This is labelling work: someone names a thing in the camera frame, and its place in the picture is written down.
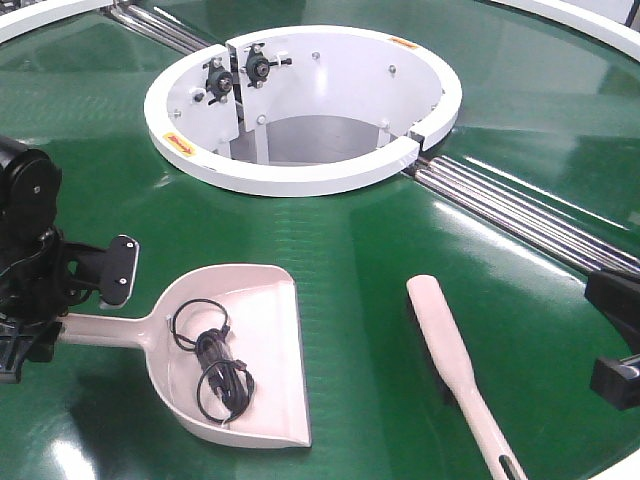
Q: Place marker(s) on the white rim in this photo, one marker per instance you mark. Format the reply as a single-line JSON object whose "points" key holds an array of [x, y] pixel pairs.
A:
{"points": [[599, 27], [34, 16]]}

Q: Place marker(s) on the far steel roller set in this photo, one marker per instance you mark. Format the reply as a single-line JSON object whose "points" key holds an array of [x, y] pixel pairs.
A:
{"points": [[155, 25]]}

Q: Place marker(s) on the right black bearing mount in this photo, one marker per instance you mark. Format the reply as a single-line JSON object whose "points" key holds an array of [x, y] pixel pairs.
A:
{"points": [[258, 67]]}

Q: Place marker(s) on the near steel roller set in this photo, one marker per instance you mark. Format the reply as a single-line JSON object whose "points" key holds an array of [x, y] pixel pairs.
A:
{"points": [[520, 215]]}

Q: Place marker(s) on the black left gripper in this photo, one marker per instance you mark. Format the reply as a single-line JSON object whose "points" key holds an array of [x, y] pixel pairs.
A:
{"points": [[37, 287]]}

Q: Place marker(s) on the black bearing mount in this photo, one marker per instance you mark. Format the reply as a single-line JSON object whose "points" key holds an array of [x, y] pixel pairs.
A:
{"points": [[258, 67], [219, 81]]}

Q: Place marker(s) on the pink hand broom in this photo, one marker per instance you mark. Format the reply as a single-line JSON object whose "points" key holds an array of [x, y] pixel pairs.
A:
{"points": [[454, 365]]}

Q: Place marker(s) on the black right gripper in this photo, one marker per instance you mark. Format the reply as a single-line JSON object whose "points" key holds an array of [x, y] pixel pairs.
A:
{"points": [[616, 295]]}

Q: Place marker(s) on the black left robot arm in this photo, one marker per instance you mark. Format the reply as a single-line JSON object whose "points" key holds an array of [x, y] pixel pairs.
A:
{"points": [[30, 183]]}

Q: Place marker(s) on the pink plastic dustpan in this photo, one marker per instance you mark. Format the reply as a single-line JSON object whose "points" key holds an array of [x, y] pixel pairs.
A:
{"points": [[259, 303]]}

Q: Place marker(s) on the steel roller set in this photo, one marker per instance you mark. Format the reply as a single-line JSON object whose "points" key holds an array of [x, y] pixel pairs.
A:
{"points": [[155, 25], [520, 215]]}

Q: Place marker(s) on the white outer rim left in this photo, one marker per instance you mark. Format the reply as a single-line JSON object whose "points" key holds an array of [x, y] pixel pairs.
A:
{"points": [[34, 16]]}

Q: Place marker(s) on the left black bearing mount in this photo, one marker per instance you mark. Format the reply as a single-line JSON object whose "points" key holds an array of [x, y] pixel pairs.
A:
{"points": [[219, 81]]}

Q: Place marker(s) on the orange sticker rear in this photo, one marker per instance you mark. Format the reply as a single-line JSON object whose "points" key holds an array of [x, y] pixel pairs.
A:
{"points": [[403, 42]]}

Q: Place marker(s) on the yellow arrow sticker front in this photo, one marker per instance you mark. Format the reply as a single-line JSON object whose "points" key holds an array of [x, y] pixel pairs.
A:
{"points": [[180, 144]]}

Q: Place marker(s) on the white outer rim right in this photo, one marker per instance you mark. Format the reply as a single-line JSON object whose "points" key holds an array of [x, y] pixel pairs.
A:
{"points": [[599, 27]]}

